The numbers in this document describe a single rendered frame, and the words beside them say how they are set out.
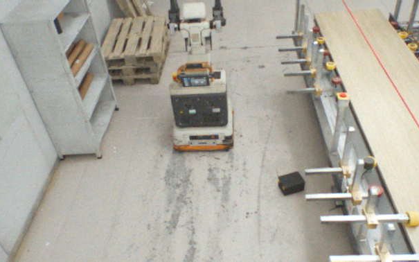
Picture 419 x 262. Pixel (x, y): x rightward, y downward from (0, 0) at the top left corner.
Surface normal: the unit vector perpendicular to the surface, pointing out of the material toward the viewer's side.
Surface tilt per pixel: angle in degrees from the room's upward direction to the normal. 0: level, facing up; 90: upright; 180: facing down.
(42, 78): 90
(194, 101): 90
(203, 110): 90
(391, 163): 0
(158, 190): 0
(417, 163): 0
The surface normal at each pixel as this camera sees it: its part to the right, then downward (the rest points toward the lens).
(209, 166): -0.08, -0.76
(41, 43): -0.03, 0.64
